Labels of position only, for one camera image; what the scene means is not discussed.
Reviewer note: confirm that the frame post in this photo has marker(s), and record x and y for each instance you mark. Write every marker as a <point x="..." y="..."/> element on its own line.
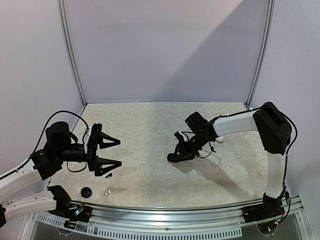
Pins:
<point x="62" y="11"/>
<point x="262" y="52"/>

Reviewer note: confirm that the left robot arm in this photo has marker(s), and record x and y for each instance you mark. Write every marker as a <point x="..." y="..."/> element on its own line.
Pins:
<point x="61" y="146"/>

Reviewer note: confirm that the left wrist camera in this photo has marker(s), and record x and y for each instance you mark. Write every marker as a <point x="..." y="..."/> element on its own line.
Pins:
<point x="86" y="138"/>

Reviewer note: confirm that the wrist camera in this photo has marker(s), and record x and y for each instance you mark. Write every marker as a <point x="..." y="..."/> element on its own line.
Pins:
<point x="181" y="136"/>
<point x="86" y="138"/>

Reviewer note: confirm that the left frame post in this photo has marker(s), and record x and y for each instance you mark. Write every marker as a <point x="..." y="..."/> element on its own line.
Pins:
<point x="62" y="11"/>

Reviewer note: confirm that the white earbud charging case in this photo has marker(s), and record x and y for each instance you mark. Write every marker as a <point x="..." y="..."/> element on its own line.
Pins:
<point x="220" y="139"/>

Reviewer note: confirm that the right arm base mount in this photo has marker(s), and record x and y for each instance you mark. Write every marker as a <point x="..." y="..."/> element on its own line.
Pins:
<point x="268" y="209"/>

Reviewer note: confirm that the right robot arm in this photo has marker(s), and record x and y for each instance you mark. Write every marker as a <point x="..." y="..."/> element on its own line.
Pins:
<point x="274" y="130"/>

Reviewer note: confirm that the aluminium front rail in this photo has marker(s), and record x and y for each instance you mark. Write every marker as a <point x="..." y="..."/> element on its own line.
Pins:
<point x="225" y="222"/>

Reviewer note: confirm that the right frame post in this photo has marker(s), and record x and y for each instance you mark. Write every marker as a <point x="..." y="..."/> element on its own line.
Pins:
<point x="262" y="52"/>

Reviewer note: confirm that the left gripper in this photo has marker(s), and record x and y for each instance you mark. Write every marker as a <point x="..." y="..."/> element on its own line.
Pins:
<point x="94" y="162"/>

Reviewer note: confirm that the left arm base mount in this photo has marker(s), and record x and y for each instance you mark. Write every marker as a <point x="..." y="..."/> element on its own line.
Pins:
<point x="73" y="212"/>

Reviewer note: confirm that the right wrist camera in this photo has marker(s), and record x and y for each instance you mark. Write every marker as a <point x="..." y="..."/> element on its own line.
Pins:
<point x="181" y="136"/>

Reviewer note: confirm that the white earbud front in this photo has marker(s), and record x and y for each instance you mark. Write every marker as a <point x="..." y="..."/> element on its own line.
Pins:
<point x="107" y="192"/>

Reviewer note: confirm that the round black case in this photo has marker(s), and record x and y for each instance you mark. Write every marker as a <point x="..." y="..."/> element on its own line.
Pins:
<point x="86" y="192"/>

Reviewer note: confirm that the black earbud charging case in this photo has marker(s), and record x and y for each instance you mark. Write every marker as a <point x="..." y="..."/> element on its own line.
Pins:
<point x="172" y="158"/>

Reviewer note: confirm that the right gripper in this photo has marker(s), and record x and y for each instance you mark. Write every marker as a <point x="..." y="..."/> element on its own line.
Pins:
<point x="186" y="145"/>

